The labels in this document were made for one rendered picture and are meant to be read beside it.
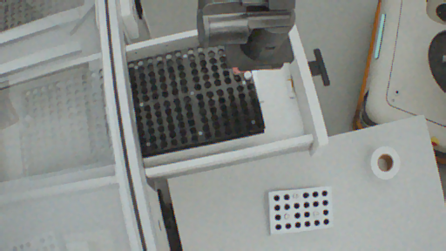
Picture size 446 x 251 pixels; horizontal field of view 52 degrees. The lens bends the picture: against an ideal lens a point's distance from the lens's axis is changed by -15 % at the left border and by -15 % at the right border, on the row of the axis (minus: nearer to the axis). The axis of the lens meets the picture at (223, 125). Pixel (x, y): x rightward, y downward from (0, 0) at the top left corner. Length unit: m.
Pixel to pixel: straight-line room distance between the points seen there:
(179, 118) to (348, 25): 1.21
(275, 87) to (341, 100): 0.93
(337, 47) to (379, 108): 0.43
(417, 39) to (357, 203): 0.87
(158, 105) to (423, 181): 0.58
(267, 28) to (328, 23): 1.36
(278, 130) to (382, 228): 0.31
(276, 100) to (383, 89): 0.72
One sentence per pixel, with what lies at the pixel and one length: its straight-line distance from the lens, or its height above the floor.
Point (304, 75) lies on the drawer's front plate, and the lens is 0.92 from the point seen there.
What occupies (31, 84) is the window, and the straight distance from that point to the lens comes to 0.41.
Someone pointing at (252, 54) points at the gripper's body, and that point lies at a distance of 0.75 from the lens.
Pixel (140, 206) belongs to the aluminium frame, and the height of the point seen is 0.99.
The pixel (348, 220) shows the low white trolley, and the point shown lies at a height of 0.76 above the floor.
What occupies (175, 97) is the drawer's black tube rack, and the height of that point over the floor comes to 0.90.
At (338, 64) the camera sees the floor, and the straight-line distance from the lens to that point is 1.96.
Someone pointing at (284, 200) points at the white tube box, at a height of 0.80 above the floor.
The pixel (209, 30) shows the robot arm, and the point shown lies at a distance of 0.66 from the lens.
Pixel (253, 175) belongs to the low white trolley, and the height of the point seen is 0.76.
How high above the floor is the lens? 1.78
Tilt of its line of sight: 75 degrees down
